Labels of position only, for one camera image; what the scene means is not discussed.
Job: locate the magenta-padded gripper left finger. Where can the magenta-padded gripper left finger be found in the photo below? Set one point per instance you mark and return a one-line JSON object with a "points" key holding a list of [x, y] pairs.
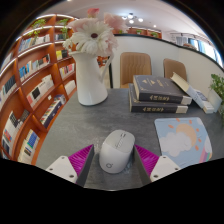
{"points": [[63, 168]]}

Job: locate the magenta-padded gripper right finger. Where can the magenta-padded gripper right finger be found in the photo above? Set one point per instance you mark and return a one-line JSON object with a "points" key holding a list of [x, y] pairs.
{"points": [[161, 166]]}

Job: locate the light grey computer mouse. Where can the light grey computer mouse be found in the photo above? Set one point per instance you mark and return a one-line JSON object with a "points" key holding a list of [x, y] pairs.
{"points": [[115, 153]]}

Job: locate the sun and cloud mouse pad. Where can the sun and cloud mouse pad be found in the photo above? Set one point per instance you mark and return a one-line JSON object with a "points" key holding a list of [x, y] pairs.
{"points": [[183, 140]]}

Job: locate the thick dark grey book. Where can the thick dark grey book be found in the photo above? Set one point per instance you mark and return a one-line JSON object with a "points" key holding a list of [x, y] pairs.
{"points": [[150, 107], [156, 88]]}

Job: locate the blue and white book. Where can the blue and white book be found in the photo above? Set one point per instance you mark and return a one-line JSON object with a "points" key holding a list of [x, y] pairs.
{"points": [[203, 100]]}

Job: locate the thick white book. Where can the thick white book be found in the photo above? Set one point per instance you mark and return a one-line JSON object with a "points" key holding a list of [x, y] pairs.
{"points": [[181, 83]]}

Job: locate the large orange wooden bookshelf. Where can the large orange wooden bookshelf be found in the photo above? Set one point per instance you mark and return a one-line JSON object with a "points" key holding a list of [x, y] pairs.
{"points": [[33, 83]]}

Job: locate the white jug vase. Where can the white jug vase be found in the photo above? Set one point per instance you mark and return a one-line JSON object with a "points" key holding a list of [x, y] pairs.
{"points": [[88, 80]]}

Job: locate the green plant in white pot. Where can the green plant in white pot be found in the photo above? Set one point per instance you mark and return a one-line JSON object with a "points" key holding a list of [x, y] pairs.
{"points": [[216, 85]]}

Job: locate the tan upholstered chair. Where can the tan upholstered chair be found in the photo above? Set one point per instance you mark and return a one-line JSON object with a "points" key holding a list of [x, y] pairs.
{"points": [[175, 68], [135, 68]]}

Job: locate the orange shelf with plants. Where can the orange shelf with plants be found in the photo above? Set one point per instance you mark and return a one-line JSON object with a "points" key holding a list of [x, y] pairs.
{"points": [[140, 31]]}

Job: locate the ceiling lamp cluster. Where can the ceiling lamp cluster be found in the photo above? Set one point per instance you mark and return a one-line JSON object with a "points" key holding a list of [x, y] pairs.
{"points": [[130, 17]]}

